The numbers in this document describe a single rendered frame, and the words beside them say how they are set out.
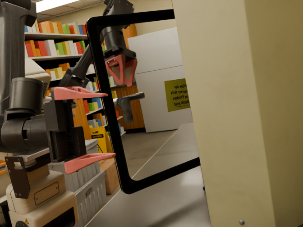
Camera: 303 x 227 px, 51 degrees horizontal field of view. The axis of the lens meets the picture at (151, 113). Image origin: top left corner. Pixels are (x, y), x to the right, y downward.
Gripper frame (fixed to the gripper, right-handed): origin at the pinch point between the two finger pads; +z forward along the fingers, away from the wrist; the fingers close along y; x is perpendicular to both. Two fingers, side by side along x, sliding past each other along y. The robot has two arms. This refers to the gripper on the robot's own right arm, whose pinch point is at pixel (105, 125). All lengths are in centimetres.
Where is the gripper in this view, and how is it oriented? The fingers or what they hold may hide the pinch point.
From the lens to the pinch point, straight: 51.2
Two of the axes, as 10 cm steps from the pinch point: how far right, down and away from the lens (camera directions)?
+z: 9.2, -1.0, -3.7
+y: -1.2, -9.9, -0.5
